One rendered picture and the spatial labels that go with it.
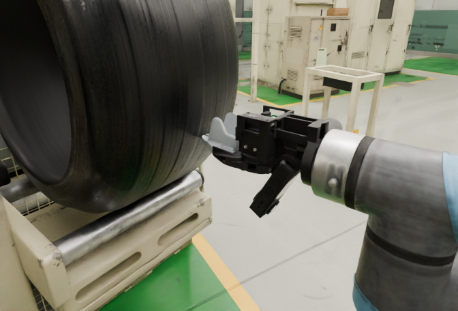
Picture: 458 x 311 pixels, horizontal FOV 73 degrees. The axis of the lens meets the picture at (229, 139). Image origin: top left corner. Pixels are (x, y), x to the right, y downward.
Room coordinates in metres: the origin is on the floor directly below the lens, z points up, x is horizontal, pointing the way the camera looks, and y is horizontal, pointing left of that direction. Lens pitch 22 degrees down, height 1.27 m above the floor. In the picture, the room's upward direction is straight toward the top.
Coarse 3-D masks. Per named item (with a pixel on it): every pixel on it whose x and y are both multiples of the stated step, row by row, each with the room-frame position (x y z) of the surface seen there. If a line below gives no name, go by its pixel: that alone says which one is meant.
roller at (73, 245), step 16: (192, 176) 0.63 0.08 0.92; (160, 192) 0.56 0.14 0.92; (176, 192) 0.58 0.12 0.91; (128, 208) 0.50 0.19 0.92; (144, 208) 0.51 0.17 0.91; (160, 208) 0.54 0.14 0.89; (96, 224) 0.45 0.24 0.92; (112, 224) 0.46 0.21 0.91; (128, 224) 0.48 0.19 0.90; (64, 240) 0.41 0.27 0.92; (80, 240) 0.41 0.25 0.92; (96, 240) 0.43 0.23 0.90; (64, 256) 0.39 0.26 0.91; (80, 256) 0.41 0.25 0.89
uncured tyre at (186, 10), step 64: (0, 0) 0.74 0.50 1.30; (64, 0) 0.38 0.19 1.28; (128, 0) 0.40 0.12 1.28; (192, 0) 0.48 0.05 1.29; (0, 64) 0.73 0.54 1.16; (64, 64) 0.39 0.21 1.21; (128, 64) 0.38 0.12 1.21; (192, 64) 0.45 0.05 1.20; (0, 128) 0.61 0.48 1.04; (64, 128) 0.75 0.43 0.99; (128, 128) 0.38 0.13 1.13; (192, 128) 0.46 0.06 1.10; (64, 192) 0.45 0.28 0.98; (128, 192) 0.42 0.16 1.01
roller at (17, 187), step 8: (8, 184) 0.59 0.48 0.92; (16, 184) 0.59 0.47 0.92; (24, 184) 0.60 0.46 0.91; (32, 184) 0.61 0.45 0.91; (8, 192) 0.57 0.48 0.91; (16, 192) 0.58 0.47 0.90; (24, 192) 0.59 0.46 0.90; (32, 192) 0.61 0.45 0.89; (8, 200) 0.57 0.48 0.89; (16, 200) 0.58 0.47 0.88
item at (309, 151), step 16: (288, 112) 0.42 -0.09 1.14; (240, 128) 0.40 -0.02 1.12; (256, 128) 0.40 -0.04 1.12; (272, 128) 0.39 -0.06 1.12; (288, 128) 0.39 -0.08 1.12; (304, 128) 0.38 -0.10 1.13; (320, 128) 0.37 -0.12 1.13; (240, 144) 0.41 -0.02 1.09; (256, 144) 0.39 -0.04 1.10; (272, 144) 0.38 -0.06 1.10; (288, 144) 0.38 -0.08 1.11; (304, 144) 0.36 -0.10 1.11; (256, 160) 0.39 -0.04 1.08; (272, 160) 0.38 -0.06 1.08; (288, 160) 0.37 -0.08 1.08; (304, 160) 0.34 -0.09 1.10; (304, 176) 0.34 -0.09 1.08
